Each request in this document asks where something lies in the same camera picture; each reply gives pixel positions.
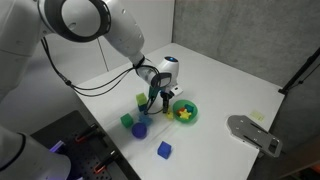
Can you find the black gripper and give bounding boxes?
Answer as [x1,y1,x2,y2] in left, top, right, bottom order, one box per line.
[148,71,175,115]

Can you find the yellow toy figure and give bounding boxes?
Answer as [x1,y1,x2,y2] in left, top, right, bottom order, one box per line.
[165,110,176,121]

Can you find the green plastic bowl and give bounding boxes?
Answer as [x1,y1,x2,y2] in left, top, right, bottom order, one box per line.
[172,99,199,125]

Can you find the yellow star toy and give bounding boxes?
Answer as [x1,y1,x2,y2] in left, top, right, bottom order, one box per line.
[178,109,192,121]

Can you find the dark teal cube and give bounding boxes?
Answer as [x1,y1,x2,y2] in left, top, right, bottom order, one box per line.
[137,102,149,113]

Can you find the lime green cube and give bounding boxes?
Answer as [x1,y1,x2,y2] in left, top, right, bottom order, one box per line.
[135,92,148,106]

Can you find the light blue star toy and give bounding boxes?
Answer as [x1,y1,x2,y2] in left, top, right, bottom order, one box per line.
[137,113,154,127]

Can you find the purple ball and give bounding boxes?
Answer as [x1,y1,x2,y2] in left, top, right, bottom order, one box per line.
[131,122,148,140]

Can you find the blue cube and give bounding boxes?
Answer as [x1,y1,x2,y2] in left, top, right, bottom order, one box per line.
[157,140,173,160]

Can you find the pale yellow tape patch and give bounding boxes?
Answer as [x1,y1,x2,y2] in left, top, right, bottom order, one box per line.
[249,110,266,122]

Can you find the grey metal mounting plate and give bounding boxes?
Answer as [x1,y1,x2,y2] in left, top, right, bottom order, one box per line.
[226,114,284,159]

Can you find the black perforated base board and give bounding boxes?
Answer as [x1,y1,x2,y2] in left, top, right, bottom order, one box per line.
[30,110,141,180]

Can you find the black tripod pole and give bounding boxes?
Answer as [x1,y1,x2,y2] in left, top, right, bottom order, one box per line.
[278,46,320,96]

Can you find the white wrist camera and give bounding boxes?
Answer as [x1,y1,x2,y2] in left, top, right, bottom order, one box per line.
[168,84,185,96]

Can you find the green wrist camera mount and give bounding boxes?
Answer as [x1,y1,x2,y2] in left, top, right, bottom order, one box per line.
[148,85,159,100]

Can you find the black clamp orange handle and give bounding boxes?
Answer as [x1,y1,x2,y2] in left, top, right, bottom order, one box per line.
[93,150,119,174]
[74,123,100,144]

